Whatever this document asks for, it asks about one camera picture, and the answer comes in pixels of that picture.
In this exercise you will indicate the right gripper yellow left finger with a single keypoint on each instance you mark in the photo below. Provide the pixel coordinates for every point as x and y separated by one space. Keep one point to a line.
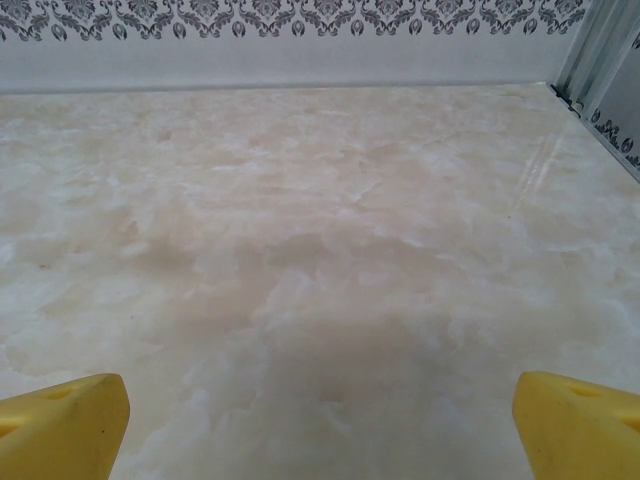
55 435

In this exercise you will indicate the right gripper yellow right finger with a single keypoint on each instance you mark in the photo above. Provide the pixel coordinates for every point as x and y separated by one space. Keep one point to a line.
585 435

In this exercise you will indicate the aluminium frame post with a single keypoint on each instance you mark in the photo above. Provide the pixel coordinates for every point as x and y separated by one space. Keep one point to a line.
595 50

